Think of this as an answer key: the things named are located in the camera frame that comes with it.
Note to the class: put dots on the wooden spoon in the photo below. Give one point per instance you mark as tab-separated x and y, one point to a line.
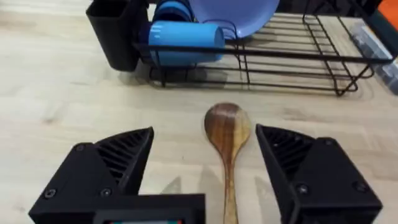
227	130

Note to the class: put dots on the orange box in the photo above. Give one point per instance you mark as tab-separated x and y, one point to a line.
390	8

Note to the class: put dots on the clear plastic box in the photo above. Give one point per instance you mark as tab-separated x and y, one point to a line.
377	53

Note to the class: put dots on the blue plastic plate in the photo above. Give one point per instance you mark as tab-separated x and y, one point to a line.
236	14

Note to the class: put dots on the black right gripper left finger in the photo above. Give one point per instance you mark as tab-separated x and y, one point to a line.
93	174

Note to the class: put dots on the blue plastic cup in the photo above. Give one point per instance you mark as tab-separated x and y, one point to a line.
186	39

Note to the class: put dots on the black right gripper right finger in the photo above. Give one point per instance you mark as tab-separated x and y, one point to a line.
326	180

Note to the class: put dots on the blue plastic bowl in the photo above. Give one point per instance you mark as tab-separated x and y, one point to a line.
172	11

